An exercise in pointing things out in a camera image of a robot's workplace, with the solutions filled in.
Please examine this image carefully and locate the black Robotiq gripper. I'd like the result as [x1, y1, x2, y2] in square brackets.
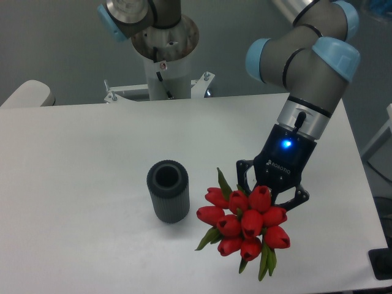
[236, 124, 317, 212]

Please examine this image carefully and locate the red tulip bouquet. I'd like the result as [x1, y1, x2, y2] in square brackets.
[196, 169, 291, 281]

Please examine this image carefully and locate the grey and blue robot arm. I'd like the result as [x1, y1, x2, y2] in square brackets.
[97, 1, 360, 210]

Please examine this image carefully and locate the dark grey ribbed vase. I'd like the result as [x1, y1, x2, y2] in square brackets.
[146, 160, 190, 224]

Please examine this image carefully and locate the black device at table edge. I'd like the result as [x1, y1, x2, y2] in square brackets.
[368, 248, 391, 281]

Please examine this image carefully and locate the white metal base bracket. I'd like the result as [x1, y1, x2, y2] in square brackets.
[104, 71, 216, 104]

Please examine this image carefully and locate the white furniture frame right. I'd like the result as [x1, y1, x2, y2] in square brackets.
[360, 104, 391, 161]

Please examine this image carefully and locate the black cable on pedestal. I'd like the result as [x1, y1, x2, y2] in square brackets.
[152, 45, 174, 100]

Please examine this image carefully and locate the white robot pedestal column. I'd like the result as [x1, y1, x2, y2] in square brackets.
[143, 58, 191, 101]

